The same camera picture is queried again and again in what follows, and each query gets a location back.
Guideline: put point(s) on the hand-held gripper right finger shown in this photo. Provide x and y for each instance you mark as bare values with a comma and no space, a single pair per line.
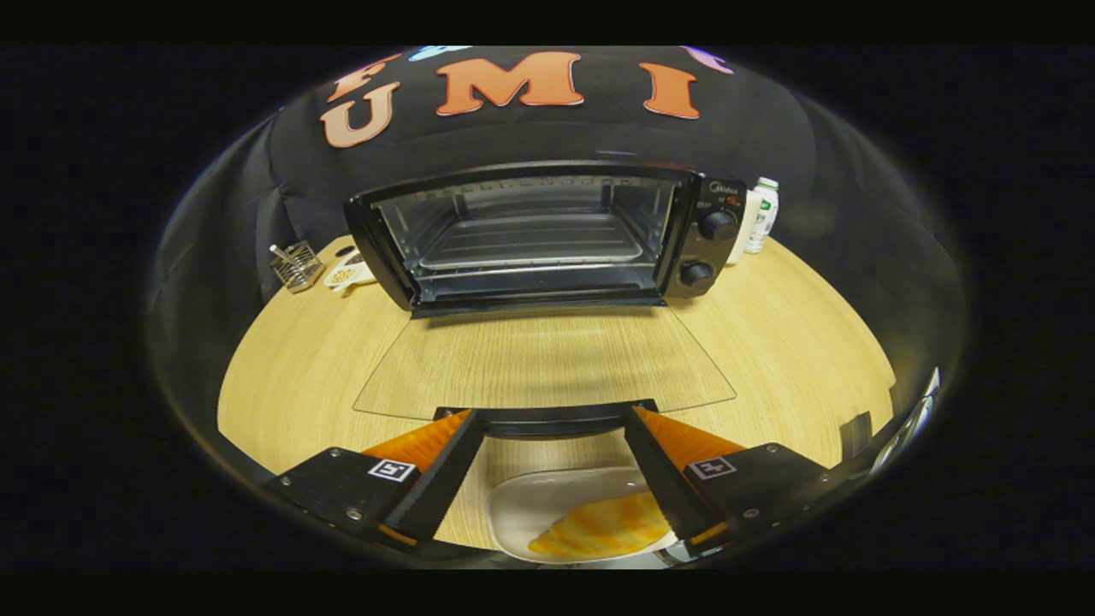
663,479

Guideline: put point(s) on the yellow croissant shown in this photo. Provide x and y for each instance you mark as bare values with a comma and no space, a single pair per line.
599,530

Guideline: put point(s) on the white side shelf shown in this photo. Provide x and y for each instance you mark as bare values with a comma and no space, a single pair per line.
911,419

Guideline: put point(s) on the black toaster oven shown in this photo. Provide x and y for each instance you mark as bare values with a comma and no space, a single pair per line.
710,252

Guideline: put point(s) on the white plate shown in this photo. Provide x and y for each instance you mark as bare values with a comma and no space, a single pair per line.
535,505

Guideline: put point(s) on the white bottle green label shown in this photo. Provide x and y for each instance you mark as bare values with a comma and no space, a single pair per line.
764,218

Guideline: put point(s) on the white pop-up toaster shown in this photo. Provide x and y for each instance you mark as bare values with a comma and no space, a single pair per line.
741,231

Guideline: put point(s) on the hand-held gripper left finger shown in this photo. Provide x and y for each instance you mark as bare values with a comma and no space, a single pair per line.
445,479

